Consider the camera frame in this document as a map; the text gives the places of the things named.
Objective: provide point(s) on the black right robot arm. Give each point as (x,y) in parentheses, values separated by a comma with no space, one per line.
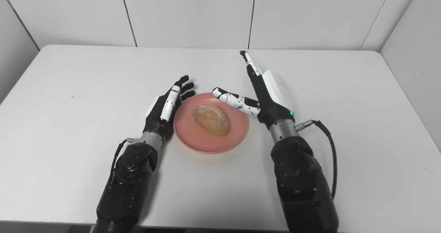
(303,184)

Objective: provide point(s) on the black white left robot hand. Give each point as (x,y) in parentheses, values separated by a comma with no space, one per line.
(162,117)

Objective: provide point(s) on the golden bread roll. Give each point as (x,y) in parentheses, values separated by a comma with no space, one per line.
(211,119)

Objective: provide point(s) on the pink round plate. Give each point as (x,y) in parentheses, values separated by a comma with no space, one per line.
(213,141)

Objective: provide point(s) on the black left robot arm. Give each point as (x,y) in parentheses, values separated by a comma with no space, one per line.
(129,184)

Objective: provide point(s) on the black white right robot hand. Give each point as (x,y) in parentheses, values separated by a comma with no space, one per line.
(272,95)

